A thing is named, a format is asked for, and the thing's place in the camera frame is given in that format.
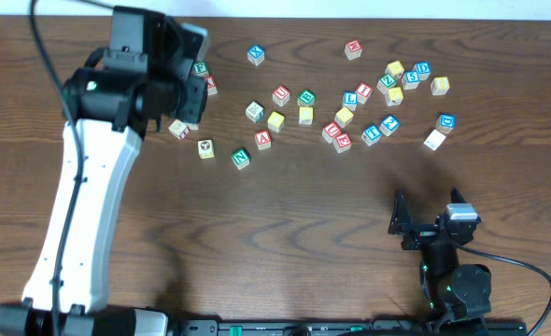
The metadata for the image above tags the yellow block O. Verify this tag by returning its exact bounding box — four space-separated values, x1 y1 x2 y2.
267 111 285 133

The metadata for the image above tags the green B block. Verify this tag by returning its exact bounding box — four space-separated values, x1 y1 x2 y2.
297 89 316 106

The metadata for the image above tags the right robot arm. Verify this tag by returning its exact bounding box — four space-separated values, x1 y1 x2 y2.
388 189 491 332

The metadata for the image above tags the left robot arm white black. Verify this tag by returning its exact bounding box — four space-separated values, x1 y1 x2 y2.
0 6 209 335

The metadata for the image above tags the beige red block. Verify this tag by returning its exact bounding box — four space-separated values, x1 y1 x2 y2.
168 119 190 140

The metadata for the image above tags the green F block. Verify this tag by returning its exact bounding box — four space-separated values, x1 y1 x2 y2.
192 61 210 77

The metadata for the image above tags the yellow picture block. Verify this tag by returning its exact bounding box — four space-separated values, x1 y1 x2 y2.
198 139 215 160

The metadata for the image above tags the white blank block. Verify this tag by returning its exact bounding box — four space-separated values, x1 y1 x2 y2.
424 129 446 151

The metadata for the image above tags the blue D block right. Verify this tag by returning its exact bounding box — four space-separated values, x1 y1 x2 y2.
435 114 456 134

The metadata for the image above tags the blue d block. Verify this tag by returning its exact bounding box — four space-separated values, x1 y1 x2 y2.
413 62 431 81
435 114 456 134

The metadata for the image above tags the white grey picture block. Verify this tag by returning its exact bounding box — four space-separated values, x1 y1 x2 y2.
246 101 264 123

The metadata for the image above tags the blue X block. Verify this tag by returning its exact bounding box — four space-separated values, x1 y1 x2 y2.
247 45 265 66

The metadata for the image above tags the green N block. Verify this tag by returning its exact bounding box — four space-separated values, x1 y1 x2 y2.
232 148 250 170

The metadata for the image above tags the blue T block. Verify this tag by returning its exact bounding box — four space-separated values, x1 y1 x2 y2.
361 125 382 147

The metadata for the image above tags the red A block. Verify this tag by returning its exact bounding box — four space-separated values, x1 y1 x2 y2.
254 130 272 150

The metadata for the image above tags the blue 2 block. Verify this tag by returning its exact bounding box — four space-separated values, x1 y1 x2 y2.
379 115 400 136

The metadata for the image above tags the red U block upper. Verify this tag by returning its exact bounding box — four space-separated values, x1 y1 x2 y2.
272 85 290 107

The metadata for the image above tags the red u block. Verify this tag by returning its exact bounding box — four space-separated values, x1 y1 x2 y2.
272 85 290 107
322 121 342 144

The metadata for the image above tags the yellow 8 block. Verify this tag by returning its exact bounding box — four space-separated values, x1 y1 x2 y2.
431 77 450 96

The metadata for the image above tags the red U block lower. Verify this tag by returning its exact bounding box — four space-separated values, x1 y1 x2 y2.
322 121 342 144

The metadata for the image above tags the yellow block by Z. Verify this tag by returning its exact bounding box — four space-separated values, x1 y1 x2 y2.
385 87 403 106

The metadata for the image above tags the yellow block by L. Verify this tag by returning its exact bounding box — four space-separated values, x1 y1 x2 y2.
334 107 354 128

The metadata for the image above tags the blue 5 block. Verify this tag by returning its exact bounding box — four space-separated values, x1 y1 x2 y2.
402 71 420 91

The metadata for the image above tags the yellow block centre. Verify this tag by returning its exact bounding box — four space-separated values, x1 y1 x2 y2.
299 106 314 125

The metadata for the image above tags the blue D block upper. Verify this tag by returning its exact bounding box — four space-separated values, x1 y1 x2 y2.
413 62 431 81

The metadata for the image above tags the green Z block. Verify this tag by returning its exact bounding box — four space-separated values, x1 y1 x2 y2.
376 74 397 94

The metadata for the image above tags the blue L block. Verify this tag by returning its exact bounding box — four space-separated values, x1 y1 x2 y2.
343 91 359 111

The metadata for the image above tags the red I block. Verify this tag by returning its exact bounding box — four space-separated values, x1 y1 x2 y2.
355 82 374 105

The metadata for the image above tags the yellow block upper right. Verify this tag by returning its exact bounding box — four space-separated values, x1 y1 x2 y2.
385 61 404 79

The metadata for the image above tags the red block top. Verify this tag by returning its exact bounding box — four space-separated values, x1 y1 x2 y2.
345 40 363 60

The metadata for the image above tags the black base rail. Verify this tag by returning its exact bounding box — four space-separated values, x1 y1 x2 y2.
169 319 528 336

